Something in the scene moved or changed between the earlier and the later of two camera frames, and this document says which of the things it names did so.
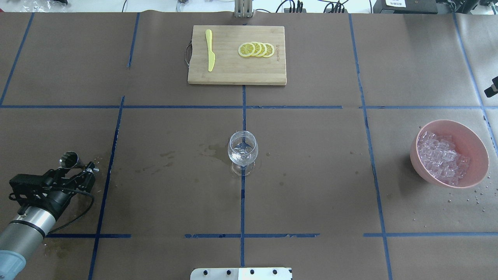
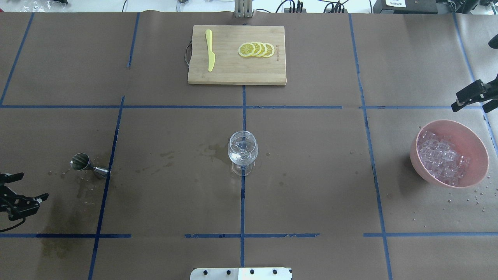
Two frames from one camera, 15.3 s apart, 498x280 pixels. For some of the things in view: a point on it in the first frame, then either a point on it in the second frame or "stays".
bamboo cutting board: (230, 68) stays
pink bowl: (467, 142) stays
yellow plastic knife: (211, 55) stays
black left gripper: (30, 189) → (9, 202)
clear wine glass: (242, 150) stays
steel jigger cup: (70, 159) → (81, 161)
